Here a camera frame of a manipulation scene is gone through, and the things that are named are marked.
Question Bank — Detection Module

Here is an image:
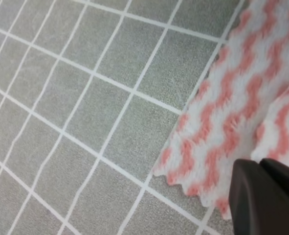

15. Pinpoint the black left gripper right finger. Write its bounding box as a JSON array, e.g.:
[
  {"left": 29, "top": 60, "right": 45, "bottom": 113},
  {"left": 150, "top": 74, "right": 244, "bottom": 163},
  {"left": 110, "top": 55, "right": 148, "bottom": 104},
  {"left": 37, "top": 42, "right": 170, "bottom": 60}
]
[{"left": 260, "top": 158, "right": 289, "bottom": 195}]

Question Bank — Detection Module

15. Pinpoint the pink white wavy towel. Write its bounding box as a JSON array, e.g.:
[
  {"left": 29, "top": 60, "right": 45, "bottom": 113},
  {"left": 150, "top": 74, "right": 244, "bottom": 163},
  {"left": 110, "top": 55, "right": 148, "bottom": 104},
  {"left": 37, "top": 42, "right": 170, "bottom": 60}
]
[{"left": 154, "top": 0, "right": 289, "bottom": 220}]

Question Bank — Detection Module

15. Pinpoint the grey checked tablecloth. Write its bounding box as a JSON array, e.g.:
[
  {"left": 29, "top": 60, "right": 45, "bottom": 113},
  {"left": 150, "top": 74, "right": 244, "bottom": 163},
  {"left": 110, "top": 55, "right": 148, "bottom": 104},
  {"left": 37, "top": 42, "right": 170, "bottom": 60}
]
[{"left": 0, "top": 0, "right": 248, "bottom": 235}]

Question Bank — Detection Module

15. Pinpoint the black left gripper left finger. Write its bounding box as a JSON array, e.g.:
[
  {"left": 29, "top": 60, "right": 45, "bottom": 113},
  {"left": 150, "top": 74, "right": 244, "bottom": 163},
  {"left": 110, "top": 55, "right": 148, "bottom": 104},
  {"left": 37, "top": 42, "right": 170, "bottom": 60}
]
[{"left": 229, "top": 159, "right": 289, "bottom": 235}]

